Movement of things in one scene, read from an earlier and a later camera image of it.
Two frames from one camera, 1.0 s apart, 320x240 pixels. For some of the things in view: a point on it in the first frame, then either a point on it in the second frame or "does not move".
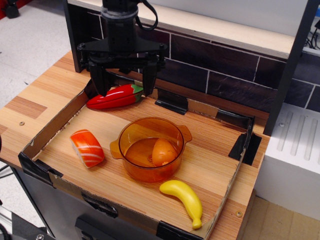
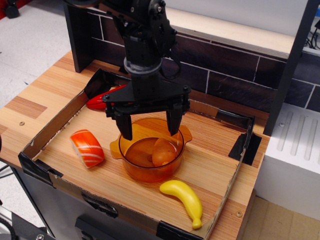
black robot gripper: x=122 y=49 -> x=146 y=93
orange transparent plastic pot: x=152 y=148 does not move
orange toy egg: x=163 y=152 does not move
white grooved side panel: x=290 y=172 does not move
